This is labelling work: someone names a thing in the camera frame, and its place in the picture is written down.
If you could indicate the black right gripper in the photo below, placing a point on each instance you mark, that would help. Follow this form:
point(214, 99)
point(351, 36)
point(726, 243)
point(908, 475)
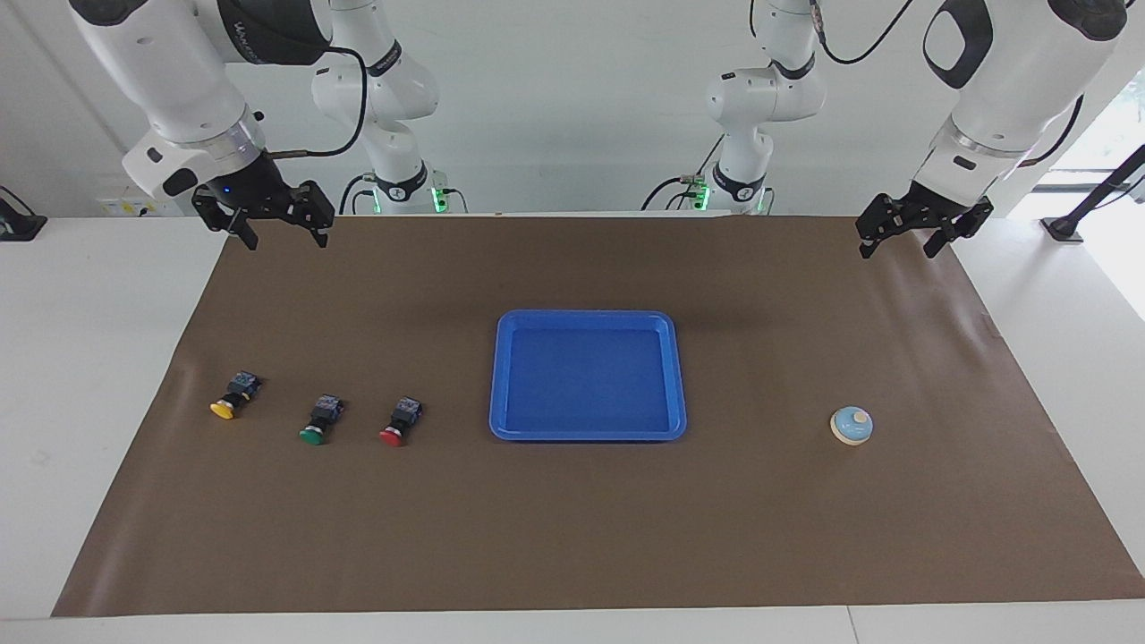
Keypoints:
point(255, 188)

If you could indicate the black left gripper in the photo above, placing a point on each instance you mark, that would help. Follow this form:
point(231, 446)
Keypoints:
point(935, 210)

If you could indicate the yellow push button switch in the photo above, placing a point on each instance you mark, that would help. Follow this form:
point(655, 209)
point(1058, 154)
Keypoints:
point(234, 395)

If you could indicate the green push button switch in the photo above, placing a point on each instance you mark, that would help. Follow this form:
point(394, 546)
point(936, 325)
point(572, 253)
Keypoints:
point(320, 420)

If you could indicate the red push button switch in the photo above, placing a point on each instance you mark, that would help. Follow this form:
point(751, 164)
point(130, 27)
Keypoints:
point(400, 422)

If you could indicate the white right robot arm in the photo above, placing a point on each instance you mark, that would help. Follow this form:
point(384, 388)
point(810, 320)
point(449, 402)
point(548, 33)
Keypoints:
point(161, 63)

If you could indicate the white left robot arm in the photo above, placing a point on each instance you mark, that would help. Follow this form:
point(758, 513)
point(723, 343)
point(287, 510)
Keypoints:
point(1020, 72)

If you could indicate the light blue desk bell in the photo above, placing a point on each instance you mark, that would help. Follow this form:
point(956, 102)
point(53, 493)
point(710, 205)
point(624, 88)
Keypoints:
point(852, 427)

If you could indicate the blue plastic tray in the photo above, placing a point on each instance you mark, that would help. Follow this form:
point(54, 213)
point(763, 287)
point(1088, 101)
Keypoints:
point(586, 376)

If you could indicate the black stand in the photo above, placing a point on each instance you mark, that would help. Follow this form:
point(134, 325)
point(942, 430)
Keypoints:
point(1064, 225)
point(20, 224)

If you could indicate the bright window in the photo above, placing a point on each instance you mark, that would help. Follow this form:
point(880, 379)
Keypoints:
point(1118, 125)

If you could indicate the brown table mat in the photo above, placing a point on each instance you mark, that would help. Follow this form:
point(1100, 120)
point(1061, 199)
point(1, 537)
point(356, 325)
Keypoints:
point(572, 537)

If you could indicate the white wall socket box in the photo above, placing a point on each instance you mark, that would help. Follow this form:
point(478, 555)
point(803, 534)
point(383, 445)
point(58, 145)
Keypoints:
point(121, 207)

